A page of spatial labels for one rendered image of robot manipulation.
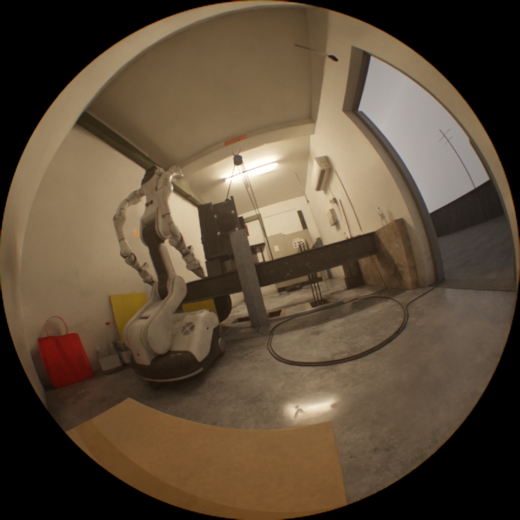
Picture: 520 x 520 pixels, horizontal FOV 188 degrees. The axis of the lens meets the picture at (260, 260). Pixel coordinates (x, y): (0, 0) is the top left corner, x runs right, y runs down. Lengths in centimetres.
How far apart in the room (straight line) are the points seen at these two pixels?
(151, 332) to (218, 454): 68
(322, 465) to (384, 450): 31
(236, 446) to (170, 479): 10
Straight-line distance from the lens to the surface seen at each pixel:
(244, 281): 164
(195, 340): 89
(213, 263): 194
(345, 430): 55
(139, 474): 29
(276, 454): 24
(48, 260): 169
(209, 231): 200
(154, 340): 85
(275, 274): 173
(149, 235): 117
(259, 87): 265
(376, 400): 61
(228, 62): 246
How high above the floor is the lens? 47
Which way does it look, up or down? 8 degrees up
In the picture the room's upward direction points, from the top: 14 degrees counter-clockwise
